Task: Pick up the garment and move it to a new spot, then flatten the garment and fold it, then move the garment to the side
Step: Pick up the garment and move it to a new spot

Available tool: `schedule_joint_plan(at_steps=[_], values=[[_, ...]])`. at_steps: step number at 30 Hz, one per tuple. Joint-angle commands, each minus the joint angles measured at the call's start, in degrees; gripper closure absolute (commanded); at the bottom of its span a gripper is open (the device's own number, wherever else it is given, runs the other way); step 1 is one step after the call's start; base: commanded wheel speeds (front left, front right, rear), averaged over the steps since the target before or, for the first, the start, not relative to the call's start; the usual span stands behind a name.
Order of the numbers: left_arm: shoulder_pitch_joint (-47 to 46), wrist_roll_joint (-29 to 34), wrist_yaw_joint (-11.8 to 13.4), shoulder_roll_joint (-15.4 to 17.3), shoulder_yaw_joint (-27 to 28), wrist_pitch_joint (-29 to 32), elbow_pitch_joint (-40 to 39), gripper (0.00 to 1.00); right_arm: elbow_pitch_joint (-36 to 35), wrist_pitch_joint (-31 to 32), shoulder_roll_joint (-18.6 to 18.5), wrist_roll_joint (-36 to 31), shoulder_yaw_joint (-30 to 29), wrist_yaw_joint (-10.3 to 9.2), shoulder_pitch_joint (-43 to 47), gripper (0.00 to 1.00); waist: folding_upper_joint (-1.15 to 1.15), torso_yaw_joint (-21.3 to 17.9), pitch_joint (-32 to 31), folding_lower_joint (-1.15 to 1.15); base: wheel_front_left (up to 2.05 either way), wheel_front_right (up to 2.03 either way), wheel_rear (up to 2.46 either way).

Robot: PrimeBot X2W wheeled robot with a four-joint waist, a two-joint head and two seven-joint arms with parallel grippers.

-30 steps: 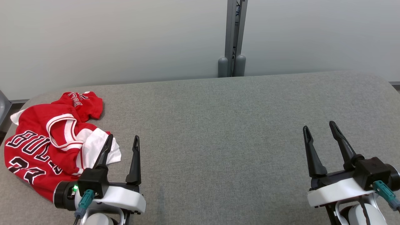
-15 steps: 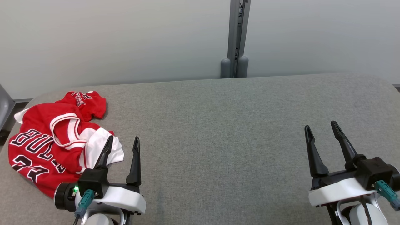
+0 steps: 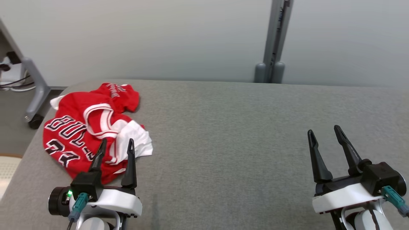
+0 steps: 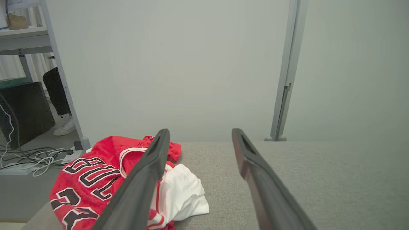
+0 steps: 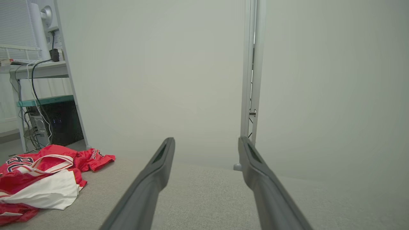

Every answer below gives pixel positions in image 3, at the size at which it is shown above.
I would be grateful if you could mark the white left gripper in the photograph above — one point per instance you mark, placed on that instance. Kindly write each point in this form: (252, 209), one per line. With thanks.
(121, 199)

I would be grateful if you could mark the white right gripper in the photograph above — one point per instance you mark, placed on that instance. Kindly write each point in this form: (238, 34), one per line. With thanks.
(345, 196)

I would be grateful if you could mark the red basketball shorts white stripe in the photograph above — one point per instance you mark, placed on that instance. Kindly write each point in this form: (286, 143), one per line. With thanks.
(126, 97)

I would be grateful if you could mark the red white basketball jersey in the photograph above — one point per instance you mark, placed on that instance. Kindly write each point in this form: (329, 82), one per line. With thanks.
(73, 105)

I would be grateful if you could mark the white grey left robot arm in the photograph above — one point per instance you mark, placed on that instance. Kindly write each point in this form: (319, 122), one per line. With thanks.
(94, 224)

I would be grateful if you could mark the black caster wheel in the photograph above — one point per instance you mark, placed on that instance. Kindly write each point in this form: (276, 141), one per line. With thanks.
(35, 122)

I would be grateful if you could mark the white perforated floor mat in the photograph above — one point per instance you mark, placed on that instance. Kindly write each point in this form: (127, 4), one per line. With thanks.
(8, 172)

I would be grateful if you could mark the grey rolling stand leg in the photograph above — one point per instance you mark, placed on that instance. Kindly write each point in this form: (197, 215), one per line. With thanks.
(36, 83)

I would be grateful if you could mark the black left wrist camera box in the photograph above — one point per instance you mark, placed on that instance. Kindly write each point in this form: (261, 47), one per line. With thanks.
(86, 183)

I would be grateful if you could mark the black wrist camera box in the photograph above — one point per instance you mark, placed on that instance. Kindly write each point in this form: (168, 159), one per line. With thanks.
(86, 183)
(380, 177)

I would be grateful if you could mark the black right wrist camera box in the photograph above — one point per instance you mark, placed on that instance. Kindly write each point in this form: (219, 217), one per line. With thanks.
(380, 177)

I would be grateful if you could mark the grey partition post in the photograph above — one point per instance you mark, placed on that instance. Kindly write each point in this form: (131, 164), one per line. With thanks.
(274, 38)

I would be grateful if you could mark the black wall plug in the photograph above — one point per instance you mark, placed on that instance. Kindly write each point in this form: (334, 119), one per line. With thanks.
(12, 57)

